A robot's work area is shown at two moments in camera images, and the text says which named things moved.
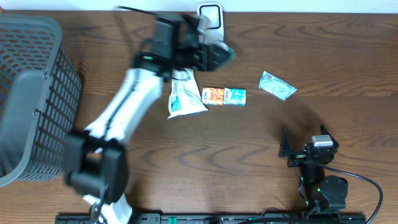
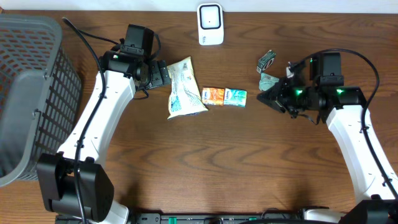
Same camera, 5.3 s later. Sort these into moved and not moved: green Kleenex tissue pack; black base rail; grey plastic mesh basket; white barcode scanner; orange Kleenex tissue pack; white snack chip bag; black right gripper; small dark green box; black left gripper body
Moved: black right gripper; black left gripper body; small dark green box
Not moved: black base rail; orange Kleenex tissue pack; green Kleenex tissue pack; white snack chip bag; white barcode scanner; grey plastic mesh basket
